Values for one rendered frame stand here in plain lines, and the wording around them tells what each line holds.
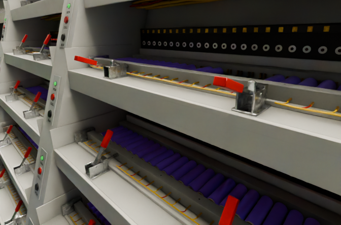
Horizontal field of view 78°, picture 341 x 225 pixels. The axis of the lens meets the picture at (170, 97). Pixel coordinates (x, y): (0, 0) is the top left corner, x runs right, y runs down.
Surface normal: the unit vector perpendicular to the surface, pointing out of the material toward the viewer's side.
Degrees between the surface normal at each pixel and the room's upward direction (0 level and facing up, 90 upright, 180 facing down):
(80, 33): 90
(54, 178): 90
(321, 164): 108
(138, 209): 18
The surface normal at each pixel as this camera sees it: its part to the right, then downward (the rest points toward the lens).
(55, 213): 0.73, 0.19
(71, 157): 0.00, -0.96
